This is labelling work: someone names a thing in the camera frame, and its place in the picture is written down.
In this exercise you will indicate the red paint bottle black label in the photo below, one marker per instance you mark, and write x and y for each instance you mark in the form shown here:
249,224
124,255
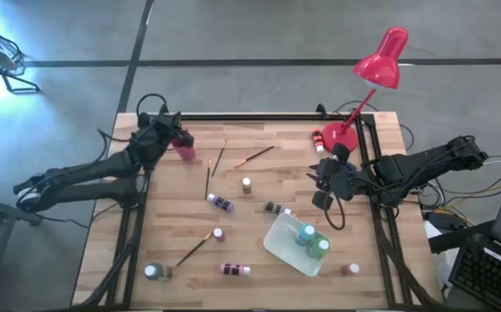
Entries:
219,234

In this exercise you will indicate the white plastic bin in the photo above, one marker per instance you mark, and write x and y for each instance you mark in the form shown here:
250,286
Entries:
283,242

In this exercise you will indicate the orange paint bottle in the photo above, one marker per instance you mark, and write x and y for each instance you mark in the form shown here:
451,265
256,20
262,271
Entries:
317,139

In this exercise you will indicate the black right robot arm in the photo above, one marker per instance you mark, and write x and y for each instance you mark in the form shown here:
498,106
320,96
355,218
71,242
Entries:
428,160

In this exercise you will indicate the violet paint bottle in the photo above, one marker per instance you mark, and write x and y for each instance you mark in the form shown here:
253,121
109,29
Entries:
221,203

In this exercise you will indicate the pink-red plastic cup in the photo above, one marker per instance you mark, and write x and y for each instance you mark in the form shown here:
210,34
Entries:
184,152

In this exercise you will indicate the laptop computer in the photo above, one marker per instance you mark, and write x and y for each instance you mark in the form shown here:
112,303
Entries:
484,273

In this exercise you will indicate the yellow paint bottle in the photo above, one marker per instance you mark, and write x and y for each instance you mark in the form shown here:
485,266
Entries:
246,185

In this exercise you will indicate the teal paint bottle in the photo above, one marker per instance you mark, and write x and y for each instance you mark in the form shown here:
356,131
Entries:
306,234

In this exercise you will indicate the brown paint bottle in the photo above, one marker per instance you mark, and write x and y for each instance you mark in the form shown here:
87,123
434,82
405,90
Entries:
350,269

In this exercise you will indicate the pink paint bottle black label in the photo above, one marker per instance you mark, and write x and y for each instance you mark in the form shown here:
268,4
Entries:
233,269

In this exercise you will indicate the dark paint bottle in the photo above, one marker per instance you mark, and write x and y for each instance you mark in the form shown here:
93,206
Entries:
275,208

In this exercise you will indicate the green paint bottle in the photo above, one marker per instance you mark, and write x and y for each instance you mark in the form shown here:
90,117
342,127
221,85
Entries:
318,248

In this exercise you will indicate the grey paint bottle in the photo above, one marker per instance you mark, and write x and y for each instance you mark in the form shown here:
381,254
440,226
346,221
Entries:
155,271

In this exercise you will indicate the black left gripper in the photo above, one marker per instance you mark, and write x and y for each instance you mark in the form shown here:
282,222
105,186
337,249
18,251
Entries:
161,132

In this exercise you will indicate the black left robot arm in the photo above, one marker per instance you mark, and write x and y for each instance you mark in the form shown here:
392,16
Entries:
81,169

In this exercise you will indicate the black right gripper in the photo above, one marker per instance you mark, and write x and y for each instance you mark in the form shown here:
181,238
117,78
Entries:
346,180

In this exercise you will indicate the red desk lamp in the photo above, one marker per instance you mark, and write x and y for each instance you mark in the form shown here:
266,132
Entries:
380,65

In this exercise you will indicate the black aluminium table frame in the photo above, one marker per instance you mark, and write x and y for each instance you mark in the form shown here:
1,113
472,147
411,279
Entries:
276,117

